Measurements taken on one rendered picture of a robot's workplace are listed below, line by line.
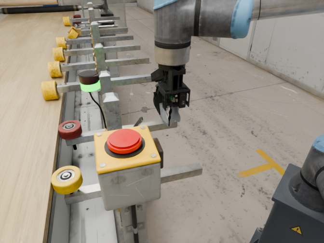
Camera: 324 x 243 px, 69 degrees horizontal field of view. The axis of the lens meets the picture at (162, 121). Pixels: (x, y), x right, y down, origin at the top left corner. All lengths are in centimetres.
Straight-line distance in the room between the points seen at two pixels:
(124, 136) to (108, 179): 5
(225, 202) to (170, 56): 138
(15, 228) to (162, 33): 55
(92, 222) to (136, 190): 68
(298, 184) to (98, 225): 79
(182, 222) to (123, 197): 139
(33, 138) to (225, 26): 70
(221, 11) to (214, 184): 151
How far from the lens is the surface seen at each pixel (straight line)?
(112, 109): 54
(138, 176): 27
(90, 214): 98
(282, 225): 123
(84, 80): 77
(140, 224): 38
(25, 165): 82
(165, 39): 58
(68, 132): 89
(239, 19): 56
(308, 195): 111
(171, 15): 56
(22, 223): 68
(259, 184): 200
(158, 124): 95
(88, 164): 117
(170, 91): 62
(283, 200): 112
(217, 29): 57
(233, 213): 177
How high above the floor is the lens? 140
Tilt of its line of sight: 34 degrees down
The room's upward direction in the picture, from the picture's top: straight up
